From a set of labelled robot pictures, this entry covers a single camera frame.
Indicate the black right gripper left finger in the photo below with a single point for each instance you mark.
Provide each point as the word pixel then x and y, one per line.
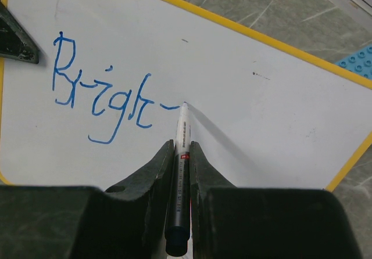
pixel 124 221

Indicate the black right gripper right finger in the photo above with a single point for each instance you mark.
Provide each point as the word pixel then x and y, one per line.
pixel 232 222

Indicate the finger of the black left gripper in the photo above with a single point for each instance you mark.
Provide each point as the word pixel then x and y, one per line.
pixel 15 43

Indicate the white blue whiteboard marker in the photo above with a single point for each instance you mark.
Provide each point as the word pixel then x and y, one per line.
pixel 177 230

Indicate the yellow framed whiteboard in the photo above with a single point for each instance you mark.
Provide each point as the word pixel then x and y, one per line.
pixel 113 74

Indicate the blue studded baseplate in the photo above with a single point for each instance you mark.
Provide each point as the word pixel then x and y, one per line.
pixel 358 62

